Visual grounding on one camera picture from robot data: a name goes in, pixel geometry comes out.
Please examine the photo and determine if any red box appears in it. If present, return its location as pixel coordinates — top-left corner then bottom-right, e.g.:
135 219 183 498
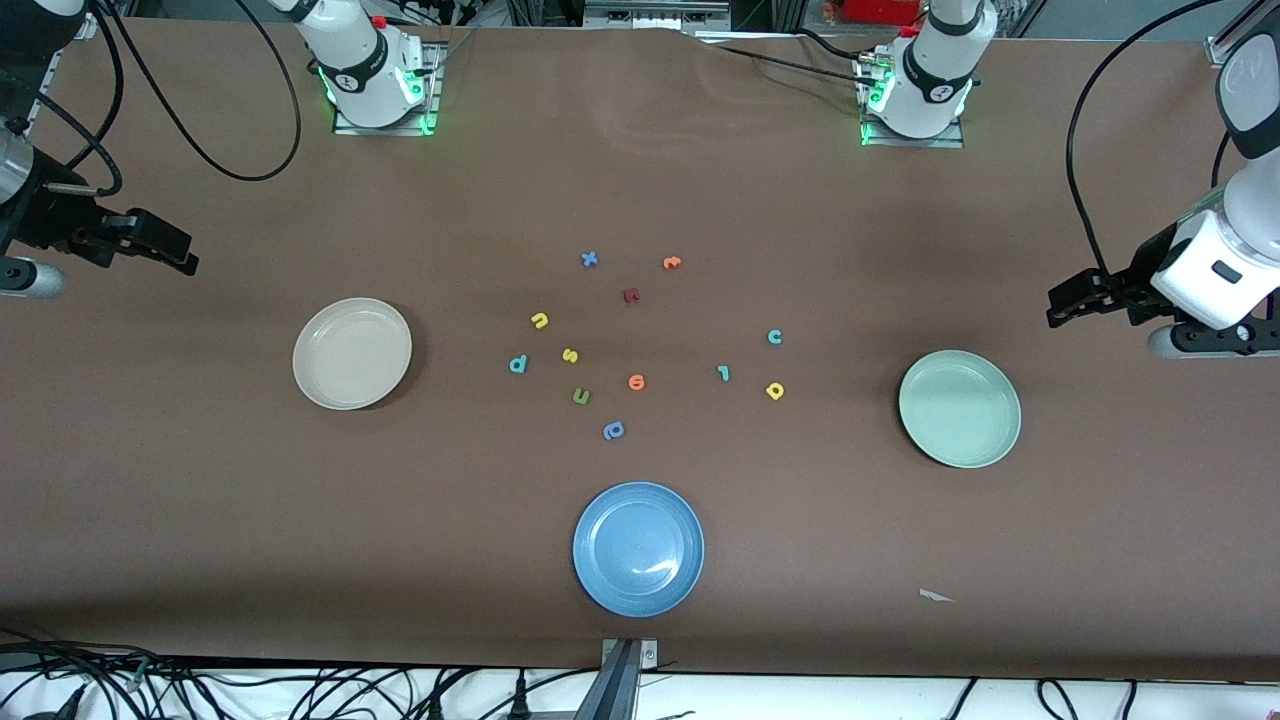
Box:
838 0 923 26

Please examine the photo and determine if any aluminium profile bracket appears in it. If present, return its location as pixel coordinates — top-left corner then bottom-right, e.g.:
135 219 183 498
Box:
575 638 659 720

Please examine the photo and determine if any brown table cover sheet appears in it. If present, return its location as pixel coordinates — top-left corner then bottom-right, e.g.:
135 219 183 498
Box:
0 18 1280 683

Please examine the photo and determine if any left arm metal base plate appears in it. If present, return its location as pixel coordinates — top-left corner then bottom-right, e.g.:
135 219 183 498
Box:
858 60 966 149

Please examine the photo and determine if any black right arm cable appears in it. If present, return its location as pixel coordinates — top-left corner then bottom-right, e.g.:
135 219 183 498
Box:
0 0 303 201

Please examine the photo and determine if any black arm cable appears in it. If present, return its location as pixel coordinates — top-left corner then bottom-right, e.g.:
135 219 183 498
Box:
1065 0 1241 301
0 0 303 201

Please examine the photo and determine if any thick black floor cable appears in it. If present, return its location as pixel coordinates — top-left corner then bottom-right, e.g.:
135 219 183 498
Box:
0 628 211 720

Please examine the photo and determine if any beige brown plate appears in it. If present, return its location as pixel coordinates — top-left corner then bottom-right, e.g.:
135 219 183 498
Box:
292 297 414 412

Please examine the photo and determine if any short black base cable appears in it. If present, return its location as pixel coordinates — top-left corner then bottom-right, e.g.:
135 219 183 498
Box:
793 28 873 63

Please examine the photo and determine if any blue plate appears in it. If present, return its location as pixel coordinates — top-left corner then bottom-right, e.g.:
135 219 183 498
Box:
572 481 706 619

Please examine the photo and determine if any long black base cable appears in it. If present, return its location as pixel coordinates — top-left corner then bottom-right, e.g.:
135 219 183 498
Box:
697 40 883 89

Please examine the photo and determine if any looped black floor cable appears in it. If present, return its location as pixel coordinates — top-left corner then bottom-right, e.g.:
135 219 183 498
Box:
285 662 421 720
1036 678 1085 720

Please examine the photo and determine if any aluminium frame post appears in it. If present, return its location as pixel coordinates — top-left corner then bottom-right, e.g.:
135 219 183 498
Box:
1205 0 1280 69

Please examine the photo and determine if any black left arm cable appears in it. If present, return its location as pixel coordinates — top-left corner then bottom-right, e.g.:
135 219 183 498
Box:
1065 0 1241 301

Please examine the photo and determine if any grey metal box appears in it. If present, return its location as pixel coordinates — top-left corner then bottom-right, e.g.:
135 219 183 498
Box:
583 0 733 31

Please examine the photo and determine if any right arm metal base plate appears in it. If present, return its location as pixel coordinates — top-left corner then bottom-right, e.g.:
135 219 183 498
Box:
332 45 441 136

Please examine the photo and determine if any aluminium frame rail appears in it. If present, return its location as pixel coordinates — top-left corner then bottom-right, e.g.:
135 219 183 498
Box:
20 12 101 136

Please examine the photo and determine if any pale green plate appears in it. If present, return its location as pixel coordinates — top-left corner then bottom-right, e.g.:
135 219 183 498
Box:
897 349 1023 470

